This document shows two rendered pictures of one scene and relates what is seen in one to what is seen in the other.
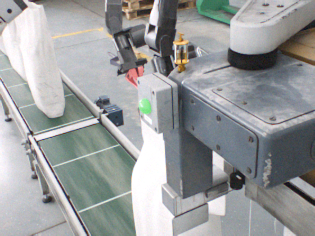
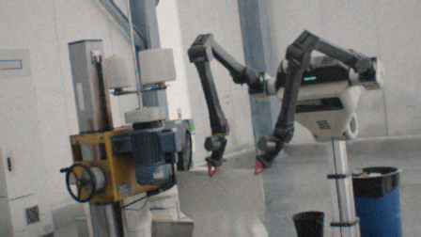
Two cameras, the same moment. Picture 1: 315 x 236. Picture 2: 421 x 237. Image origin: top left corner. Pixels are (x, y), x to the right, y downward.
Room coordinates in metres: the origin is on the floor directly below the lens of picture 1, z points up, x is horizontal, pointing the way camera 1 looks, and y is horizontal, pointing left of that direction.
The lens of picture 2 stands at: (3.55, -1.42, 1.47)
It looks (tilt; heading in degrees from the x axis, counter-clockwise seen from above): 3 degrees down; 151
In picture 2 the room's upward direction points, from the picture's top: 7 degrees counter-clockwise
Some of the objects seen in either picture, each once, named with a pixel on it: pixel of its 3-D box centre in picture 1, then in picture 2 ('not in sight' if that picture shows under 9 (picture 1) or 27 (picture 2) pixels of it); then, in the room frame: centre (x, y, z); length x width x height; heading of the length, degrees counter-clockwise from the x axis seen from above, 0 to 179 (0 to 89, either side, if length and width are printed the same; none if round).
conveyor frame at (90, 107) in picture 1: (27, 77); not in sight; (3.20, 1.07, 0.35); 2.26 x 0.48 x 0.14; 27
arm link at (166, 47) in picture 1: (172, 50); (216, 137); (1.08, -0.06, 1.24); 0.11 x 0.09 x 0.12; 115
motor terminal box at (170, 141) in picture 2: not in sight; (171, 144); (1.12, -0.31, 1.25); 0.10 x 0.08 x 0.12; 142
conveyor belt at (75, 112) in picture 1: (27, 77); not in sight; (3.22, 1.08, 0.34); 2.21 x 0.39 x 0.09; 27
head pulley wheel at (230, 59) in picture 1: (252, 54); not in sight; (0.72, -0.18, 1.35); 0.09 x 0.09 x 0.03
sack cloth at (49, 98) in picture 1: (39, 56); not in sight; (2.57, 0.75, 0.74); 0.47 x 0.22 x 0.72; 25
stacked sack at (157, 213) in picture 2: not in sight; (174, 210); (-1.89, 1.01, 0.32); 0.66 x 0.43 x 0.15; 119
